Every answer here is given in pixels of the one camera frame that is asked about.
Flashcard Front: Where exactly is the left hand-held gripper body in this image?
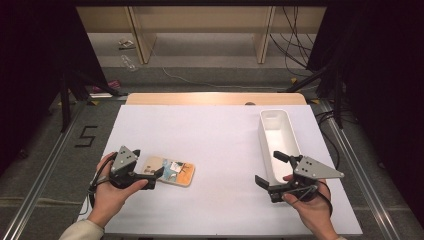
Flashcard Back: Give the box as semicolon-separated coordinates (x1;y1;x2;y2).
109;145;148;190

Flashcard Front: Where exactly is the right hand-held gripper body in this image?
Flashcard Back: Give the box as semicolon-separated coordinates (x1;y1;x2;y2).
268;155;345;204

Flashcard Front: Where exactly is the white plastic bin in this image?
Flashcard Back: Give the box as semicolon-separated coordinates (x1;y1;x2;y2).
257;109;303;187

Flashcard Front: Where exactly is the person's left hand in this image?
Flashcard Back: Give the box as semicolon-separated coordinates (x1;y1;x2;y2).
88;152;149;228

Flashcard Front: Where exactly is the person's right hand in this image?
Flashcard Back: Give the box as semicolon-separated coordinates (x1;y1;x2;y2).
282;174;339;236

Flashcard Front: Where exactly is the white table cover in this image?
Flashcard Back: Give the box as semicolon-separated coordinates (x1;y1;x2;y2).
77;104;364;237

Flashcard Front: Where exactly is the pink object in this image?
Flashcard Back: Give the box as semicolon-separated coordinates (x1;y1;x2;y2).
92;79;121;94

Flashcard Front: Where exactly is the black tripod stand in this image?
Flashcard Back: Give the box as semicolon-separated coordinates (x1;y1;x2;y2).
286;64;344;129
59;69;129;133

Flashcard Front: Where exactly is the clear plastic bottle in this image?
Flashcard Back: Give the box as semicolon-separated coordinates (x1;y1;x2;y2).
120;54;138;73

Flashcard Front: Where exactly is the small grey packet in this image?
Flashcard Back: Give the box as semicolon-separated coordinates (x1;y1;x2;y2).
118;38;137;51

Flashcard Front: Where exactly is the black curtain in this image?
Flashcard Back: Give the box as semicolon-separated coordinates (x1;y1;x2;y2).
306;0;424;228
0;0;109;174

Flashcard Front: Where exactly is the light wooden desk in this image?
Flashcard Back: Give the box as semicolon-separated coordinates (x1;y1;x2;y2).
75;5;328;65

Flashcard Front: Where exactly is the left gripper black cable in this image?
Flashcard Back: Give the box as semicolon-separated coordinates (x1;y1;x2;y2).
81;152;118;216

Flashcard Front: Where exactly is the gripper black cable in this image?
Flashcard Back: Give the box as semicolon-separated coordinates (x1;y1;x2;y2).
299;181;334;218
81;152;118;216

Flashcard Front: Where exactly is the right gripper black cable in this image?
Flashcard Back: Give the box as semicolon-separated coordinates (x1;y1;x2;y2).
299;181;334;218

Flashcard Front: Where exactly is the aluminium floor rail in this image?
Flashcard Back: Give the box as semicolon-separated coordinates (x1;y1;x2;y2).
1;99;88;240
318;99;401;240

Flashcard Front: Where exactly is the bundle of black cables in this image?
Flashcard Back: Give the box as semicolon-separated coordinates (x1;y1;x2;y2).
269;5;318;78

